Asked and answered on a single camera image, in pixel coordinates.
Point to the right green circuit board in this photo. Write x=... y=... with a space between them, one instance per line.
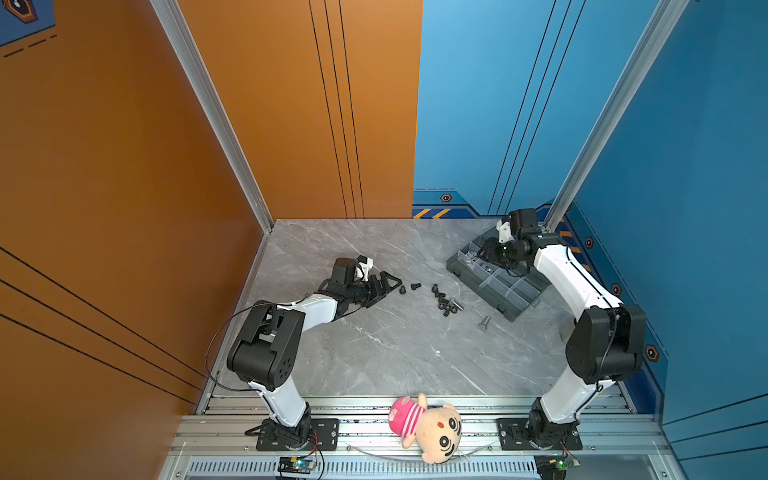
x=555 y=468

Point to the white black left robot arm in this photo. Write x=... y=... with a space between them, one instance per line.
x=265 y=350

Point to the pink plush doll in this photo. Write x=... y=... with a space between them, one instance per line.
x=437 y=431

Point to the silver bolt on table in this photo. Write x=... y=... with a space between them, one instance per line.
x=483 y=324

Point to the aluminium corner post right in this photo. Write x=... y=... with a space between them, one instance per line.
x=652 y=40

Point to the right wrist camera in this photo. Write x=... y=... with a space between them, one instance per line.
x=516 y=224

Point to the aluminium corner post left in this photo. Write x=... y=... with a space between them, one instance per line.
x=177 y=31

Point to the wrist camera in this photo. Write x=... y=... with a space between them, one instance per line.
x=347 y=270
x=516 y=224

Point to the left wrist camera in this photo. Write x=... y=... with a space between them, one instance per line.
x=347 y=270

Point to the left green circuit board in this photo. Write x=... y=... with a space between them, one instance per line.
x=297 y=467

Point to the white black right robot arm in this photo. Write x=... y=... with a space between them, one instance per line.
x=604 y=347

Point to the green circuit board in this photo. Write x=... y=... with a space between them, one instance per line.
x=555 y=468
x=297 y=467

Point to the aluminium corner post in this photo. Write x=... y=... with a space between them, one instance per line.
x=652 y=40
x=177 y=31

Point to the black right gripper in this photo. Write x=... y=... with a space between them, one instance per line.
x=488 y=253

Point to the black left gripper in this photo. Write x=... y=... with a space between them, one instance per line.
x=383 y=291

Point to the aluminium rail frame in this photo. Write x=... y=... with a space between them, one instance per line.
x=618 y=442

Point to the grey plastic organizer box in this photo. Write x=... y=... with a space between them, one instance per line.
x=509 y=291

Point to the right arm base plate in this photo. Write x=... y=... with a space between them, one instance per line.
x=519 y=434

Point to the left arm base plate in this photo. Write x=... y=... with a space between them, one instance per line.
x=322 y=433

